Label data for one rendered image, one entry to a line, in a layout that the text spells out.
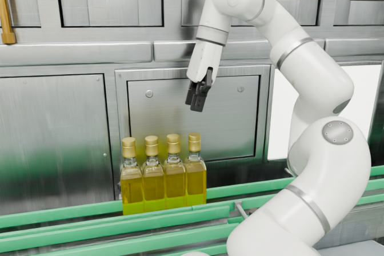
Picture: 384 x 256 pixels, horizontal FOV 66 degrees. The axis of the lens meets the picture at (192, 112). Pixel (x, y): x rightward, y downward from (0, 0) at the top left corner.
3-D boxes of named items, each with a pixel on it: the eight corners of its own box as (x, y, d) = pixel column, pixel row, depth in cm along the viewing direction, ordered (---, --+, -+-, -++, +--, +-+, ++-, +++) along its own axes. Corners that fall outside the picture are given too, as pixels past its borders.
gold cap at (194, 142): (199, 146, 82) (199, 131, 80) (202, 151, 78) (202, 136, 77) (186, 147, 81) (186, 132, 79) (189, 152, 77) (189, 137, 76)
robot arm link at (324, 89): (247, 72, 52) (241, 110, 65) (329, 176, 43) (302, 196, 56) (322, 34, 54) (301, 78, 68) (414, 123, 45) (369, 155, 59)
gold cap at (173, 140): (178, 147, 80) (178, 132, 79) (181, 153, 77) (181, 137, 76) (166, 149, 80) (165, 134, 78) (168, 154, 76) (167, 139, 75)
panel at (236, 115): (362, 148, 113) (379, 59, 103) (368, 151, 111) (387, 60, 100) (122, 175, 93) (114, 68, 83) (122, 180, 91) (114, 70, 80)
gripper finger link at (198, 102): (196, 83, 72) (189, 109, 73) (199, 86, 69) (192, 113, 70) (208, 86, 73) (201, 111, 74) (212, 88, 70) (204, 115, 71)
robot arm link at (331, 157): (310, 239, 49) (370, 187, 52) (341, 232, 37) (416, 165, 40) (255, 174, 55) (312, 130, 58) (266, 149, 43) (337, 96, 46)
